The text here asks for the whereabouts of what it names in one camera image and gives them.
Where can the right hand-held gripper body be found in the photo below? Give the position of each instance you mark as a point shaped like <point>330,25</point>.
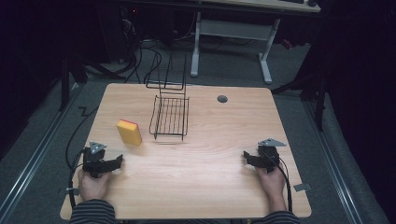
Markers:
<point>268,157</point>

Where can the black computer tower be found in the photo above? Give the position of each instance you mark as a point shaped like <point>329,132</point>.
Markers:
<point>115,34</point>

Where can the person's right hand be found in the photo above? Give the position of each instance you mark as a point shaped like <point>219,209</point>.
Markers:
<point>272,183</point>

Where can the small red object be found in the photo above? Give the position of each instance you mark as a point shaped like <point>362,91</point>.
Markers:
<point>287,44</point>

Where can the metal floor rail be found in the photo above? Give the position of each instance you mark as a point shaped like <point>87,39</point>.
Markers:
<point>336,161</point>
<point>34,155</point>

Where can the grey tape piece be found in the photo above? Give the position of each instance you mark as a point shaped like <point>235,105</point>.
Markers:
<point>72,190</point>
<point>302,187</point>

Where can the black computer mouse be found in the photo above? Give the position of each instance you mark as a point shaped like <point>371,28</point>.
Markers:
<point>312,2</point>

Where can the white metal frame desk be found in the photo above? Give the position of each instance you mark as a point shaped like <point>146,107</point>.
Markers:
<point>236,29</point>

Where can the person's left hand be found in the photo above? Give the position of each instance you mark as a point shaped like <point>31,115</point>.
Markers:
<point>91,186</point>

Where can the yellow sponge with red side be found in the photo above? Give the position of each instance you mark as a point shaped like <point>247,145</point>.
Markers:
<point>129,133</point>

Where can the black metal stand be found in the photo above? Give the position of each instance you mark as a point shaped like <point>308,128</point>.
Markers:
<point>64,84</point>
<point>320,102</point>

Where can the grey table grommet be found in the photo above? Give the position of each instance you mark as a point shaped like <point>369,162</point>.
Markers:
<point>222,99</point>

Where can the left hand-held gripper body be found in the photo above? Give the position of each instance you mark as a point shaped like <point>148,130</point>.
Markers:
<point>93,163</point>

